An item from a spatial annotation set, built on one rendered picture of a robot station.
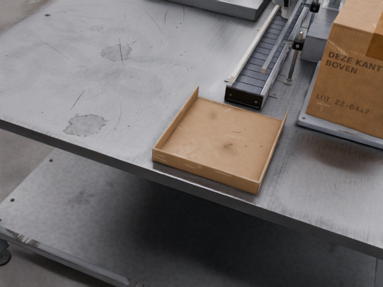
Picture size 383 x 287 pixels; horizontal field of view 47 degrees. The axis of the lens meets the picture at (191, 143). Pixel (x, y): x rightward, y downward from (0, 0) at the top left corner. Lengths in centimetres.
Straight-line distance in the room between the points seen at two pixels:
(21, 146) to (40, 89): 113
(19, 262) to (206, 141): 108
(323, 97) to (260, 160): 26
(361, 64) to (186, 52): 59
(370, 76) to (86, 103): 73
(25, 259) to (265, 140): 116
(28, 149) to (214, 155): 147
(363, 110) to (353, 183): 21
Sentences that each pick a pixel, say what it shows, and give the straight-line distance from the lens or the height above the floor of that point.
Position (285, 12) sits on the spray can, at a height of 91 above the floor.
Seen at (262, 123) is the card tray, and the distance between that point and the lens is 121.
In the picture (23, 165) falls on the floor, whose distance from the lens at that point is 232.
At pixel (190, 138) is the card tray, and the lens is 112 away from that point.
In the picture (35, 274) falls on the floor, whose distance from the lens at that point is 190.
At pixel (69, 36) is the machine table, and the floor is 83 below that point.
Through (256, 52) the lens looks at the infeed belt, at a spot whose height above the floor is 88.
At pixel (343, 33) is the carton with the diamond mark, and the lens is 114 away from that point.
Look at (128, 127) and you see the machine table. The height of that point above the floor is 83.
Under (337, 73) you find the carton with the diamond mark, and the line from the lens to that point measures 118.
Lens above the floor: 156
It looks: 41 degrees down
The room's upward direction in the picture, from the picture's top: 6 degrees clockwise
